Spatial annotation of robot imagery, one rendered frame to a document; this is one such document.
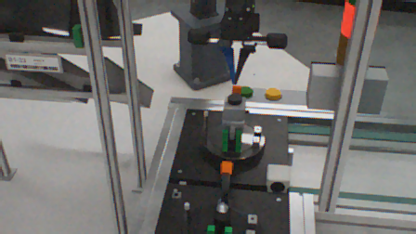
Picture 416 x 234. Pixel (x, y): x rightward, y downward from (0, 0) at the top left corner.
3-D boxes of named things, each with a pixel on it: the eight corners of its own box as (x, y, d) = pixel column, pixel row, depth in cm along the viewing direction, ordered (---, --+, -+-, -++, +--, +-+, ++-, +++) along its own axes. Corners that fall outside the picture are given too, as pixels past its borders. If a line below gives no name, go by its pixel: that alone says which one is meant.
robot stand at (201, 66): (213, 57, 161) (213, -2, 149) (237, 78, 151) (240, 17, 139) (172, 68, 155) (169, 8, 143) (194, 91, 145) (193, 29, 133)
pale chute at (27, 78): (38, 95, 121) (43, 77, 121) (87, 104, 118) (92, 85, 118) (-42, 63, 94) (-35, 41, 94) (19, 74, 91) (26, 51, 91)
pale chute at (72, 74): (98, 99, 119) (103, 81, 120) (149, 109, 116) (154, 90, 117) (35, 69, 92) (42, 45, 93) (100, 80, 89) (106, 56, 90)
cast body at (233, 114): (225, 114, 108) (225, 87, 104) (244, 116, 108) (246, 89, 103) (221, 139, 101) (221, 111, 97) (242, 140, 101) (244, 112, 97)
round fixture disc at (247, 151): (204, 123, 115) (204, 115, 114) (266, 127, 113) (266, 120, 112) (196, 162, 104) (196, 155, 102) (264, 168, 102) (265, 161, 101)
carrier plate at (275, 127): (187, 115, 120) (187, 108, 119) (287, 123, 118) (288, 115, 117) (169, 184, 101) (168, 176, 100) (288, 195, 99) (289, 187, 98)
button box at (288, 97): (231, 104, 133) (232, 84, 129) (311, 110, 131) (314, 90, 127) (229, 120, 127) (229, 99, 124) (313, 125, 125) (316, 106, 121)
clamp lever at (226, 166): (219, 200, 92) (221, 161, 90) (230, 201, 91) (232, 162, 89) (217, 208, 88) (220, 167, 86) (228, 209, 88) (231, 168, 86)
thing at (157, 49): (214, 8, 198) (214, 1, 197) (382, 130, 135) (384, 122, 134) (37, 50, 171) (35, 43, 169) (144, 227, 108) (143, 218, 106)
